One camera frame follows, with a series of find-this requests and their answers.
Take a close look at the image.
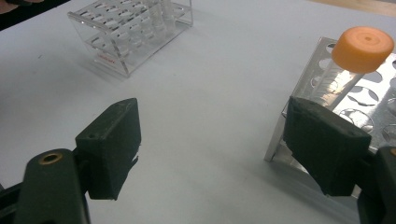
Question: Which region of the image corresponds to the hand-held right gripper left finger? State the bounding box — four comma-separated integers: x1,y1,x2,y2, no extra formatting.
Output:
74,97,142,201

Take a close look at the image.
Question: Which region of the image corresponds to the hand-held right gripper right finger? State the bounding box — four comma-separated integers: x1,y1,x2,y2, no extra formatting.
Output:
283,96,372,197

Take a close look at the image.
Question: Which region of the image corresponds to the metal tube rack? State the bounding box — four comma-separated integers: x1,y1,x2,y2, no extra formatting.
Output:
263,36,396,200

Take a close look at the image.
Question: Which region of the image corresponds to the clear acrylic tube rack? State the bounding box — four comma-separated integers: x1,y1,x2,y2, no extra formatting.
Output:
67,0,194,78

